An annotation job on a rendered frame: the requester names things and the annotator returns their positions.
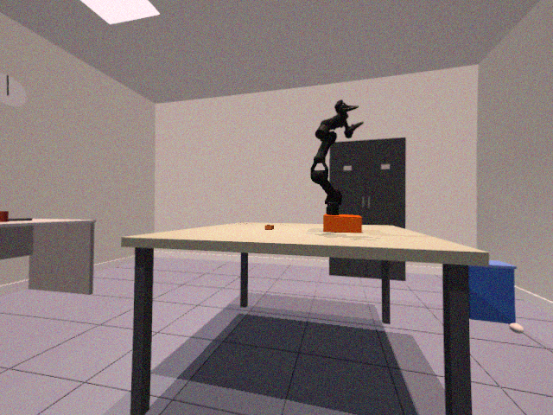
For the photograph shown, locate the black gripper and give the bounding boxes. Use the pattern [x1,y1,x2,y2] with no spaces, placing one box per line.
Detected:
[329,99,364,139]

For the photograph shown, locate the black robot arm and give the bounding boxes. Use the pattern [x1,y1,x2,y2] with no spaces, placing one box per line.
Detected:
[310,118,342,215]

